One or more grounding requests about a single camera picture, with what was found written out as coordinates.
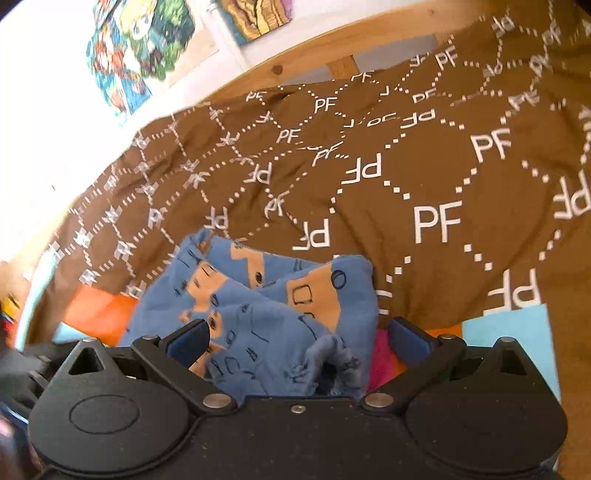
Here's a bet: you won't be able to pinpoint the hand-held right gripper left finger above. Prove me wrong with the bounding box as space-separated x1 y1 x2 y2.
54 318 236 414

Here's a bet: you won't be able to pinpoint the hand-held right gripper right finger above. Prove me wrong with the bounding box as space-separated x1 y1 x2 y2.
362 318 539 412

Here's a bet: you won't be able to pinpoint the blue printed pants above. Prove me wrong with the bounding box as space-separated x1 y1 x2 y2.
117 228 380 398

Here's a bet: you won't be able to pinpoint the orange and blue bed sheet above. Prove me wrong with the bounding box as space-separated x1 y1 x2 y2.
18 249 562 402

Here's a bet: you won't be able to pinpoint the brown patterned blanket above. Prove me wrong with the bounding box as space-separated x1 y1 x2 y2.
28 0 591 333

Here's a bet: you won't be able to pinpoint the green cartoon wall poster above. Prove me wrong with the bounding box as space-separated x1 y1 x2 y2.
87 0 197 116

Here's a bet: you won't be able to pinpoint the wooden bed frame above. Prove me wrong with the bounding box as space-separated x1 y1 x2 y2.
203 9 467 100

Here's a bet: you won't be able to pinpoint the gold purple wall poster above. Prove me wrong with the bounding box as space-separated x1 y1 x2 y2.
216 0 296 47

